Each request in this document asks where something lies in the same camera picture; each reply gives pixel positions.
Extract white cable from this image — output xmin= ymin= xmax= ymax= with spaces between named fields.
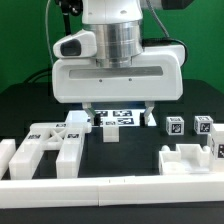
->
xmin=44 ymin=0 xmax=58 ymax=68

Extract white tagged cube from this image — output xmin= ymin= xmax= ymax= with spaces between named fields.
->
xmin=194 ymin=115 xmax=213 ymax=134
xmin=166 ymin=116 xmax=184 ymax=135

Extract white tagged base sheet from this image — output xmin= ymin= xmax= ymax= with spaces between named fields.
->
xmin=64 ymin=109 xmax=158 ymax=128

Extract white chair back frame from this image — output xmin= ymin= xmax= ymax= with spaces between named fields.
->
xmin=9 ymin=122 xmax=92 ymax=180

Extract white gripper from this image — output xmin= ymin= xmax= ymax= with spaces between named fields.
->
xmin=52 ymin=30 xmax=185 ymax=127

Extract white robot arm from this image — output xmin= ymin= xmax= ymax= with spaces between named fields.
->
xmin=52 ymin=0 xmax=194 ymax=125

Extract white tagged cube right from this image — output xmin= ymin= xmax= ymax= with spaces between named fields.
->
xmin=194 ymin=115 xmax=213 ymax=134

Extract white chair seat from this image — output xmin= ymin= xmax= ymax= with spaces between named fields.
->
xmin=158 ymin=144 xmax=210 ymax=175

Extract white tagged cube left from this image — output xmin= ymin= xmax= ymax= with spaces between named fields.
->
xmin=166 ymin=116 xmax=184 ymax=135

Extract black cables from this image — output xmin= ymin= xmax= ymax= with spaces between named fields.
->
xmin=22 ymin=66 xmax=54 ymax=84

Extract white U-shaped fence wall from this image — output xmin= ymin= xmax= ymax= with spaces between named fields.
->
xmin=0 ymin=138 xmax=224 ymax=210

